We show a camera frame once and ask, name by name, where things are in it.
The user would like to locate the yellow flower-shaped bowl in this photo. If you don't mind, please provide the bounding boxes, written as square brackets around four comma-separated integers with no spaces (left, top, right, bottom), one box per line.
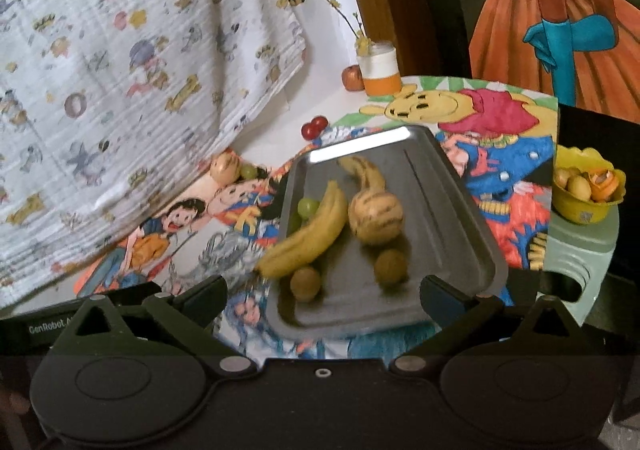
[552,146,627,226]

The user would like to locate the white jar with orange band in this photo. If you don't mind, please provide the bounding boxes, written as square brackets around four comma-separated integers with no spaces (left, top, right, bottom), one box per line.
[361,41,402,97]

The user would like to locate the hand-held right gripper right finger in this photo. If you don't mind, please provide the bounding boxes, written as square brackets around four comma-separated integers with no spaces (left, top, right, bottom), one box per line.
[390,276,596,376]

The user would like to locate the wall poster with orange dress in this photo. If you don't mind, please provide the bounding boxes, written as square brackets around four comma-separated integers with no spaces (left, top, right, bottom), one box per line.
[470,0,640,123]

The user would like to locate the metal tray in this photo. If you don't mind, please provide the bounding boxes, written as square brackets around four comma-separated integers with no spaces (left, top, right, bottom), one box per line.
[267,125,510,341]

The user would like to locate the dried yellow flower sprig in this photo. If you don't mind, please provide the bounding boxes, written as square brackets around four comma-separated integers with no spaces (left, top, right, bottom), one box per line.
[321,0,373,56]

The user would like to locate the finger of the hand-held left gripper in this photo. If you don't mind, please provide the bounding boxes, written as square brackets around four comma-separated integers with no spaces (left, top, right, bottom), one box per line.
[102,281,166,320]

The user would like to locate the small red apple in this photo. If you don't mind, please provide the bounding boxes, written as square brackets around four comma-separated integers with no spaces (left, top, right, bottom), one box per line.
[341,65,366,92]

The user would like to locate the round brown longan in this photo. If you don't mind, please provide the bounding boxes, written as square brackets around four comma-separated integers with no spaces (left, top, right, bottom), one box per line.
[290,266,322,302]
[374,250,408,286]

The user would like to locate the orange peel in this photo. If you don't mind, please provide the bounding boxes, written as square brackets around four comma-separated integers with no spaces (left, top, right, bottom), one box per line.
[587,169,621,203]

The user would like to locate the cartoon print tablecloth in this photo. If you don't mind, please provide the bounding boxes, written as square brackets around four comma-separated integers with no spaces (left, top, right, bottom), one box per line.
[325,75,560,273]

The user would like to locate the pale striped pepino melon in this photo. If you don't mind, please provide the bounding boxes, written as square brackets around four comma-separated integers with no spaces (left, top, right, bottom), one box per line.
[209,152,242,185]

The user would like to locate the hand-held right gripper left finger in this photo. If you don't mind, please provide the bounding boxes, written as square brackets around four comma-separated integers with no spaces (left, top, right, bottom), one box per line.
[50,275,258,376]

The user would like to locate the small yellow banana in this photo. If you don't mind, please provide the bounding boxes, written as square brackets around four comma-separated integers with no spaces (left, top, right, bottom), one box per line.
[337,155,387,198]

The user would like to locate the dark door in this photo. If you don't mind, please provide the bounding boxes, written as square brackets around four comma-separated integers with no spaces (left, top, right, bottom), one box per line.
[405,0,481,78]

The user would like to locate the pale green plastic stool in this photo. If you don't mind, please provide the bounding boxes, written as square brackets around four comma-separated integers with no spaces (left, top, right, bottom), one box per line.
[542,202,621,326]

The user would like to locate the orange striped pepino melon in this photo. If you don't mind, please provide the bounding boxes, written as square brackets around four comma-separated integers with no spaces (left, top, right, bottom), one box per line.
[347,190,405,246]

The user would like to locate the yellow bananas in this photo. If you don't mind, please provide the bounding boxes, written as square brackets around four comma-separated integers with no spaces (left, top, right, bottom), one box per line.
[256,180,349,279]

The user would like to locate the white printed blanket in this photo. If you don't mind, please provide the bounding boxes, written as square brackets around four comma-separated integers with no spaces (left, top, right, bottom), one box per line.
[0,0,308,311]

